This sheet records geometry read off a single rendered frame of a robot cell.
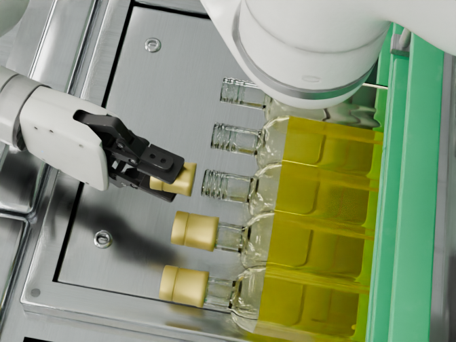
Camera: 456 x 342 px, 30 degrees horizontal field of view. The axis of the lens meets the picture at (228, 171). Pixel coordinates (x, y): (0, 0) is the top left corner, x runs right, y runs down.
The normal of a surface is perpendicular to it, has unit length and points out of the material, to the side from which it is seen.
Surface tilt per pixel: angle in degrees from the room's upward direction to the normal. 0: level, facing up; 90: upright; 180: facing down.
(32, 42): 90
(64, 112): 87
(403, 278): 90
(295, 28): 76
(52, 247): 90
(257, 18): 45
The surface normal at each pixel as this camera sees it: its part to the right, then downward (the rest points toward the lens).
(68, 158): -0.41, 0.80
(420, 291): 0.07, -0.47
